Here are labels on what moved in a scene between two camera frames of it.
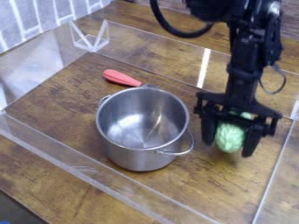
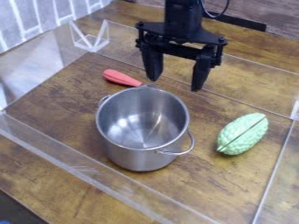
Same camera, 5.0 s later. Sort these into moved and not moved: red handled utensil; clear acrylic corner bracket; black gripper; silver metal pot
Moved: black gripper
Not moved: red handled utensil; clear acrylic corner bracket; silver metal pot
